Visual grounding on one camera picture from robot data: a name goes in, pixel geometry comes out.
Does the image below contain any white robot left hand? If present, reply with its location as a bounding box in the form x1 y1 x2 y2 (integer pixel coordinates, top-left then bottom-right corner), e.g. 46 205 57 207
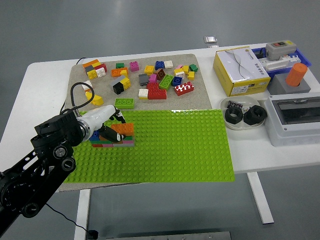
80 104 127 143

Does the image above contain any orange eight-stud toy brick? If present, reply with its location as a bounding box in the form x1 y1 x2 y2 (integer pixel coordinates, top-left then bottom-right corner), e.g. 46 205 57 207
110 122 135 137

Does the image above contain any yellow curved toy brick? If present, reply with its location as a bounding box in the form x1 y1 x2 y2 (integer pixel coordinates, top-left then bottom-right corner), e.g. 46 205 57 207
85 91 104 106

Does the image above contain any dark green toy brick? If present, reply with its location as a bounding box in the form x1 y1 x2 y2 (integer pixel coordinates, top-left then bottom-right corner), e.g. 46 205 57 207
90 139 113 146

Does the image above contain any light green three-hole brick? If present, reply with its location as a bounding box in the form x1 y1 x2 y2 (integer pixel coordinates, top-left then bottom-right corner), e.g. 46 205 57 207
114 97 135 110

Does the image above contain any black toy brick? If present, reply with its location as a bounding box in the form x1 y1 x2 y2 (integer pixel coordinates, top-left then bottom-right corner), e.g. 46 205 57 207
112 82 125 95

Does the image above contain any grey slanted toy brick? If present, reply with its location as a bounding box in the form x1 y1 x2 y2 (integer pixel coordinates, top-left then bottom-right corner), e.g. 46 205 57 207
109 75 126 89

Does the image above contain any large red stepped brick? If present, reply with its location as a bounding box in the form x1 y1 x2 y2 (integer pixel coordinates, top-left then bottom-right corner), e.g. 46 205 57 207
146 82 168 100

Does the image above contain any light green studded baseplate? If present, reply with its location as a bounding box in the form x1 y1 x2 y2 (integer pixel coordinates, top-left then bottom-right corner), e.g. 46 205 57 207
63 108 236 185

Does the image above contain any blue toy brick with hole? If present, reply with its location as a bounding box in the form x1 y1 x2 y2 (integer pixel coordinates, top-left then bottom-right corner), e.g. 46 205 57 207
171 75 184 87

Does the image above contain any red brick with white spots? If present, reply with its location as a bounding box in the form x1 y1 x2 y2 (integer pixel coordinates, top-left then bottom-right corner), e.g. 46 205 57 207
174 81 195 97

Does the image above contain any grey-brown table mat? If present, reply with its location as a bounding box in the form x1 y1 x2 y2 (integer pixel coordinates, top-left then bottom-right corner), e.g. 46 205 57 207
58 53 213 192

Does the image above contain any white table leg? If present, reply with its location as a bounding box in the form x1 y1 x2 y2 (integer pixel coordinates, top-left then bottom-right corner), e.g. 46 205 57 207
73 188 92 240
246 172 275 225

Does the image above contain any black power plug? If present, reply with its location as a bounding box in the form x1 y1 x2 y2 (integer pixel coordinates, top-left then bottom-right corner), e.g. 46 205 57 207
87 228 100 240

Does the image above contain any silver metal clamp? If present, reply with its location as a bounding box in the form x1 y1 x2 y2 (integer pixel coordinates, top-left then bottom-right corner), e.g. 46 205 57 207
203 35 221 49

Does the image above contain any white and yellow cardboard box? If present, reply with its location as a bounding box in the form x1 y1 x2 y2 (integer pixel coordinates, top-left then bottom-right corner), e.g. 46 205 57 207
212 45 272 98

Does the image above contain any large black hex nut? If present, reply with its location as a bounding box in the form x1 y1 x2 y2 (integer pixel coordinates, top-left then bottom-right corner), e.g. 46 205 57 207
243 104 268 127

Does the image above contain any white shallow dish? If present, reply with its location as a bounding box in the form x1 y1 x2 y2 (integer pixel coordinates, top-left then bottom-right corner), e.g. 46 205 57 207
219 96 261 131

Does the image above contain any grey square block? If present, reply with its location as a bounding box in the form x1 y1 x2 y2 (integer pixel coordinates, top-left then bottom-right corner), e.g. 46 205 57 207
267 73 312 96

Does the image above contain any white terminal block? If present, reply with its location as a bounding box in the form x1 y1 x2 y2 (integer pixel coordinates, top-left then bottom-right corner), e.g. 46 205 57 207
259 54 302 74

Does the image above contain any orange cylinder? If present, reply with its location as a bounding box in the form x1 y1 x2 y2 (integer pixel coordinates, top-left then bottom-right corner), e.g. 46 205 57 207
285 62 308 88

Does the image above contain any blue plastic tray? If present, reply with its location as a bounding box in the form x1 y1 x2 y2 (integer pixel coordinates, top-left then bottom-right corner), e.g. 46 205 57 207
251 47 313 76

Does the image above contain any thin black power cord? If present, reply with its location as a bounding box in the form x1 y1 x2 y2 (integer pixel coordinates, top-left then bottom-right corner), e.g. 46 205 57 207
46 57 89 231

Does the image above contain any grey-white electrical enclosure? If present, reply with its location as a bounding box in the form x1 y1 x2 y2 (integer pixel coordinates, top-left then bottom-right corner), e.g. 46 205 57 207
264 91 320 148

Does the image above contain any grey push-button switch box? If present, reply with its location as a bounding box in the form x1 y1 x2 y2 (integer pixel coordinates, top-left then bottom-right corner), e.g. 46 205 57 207
265 39 298 62

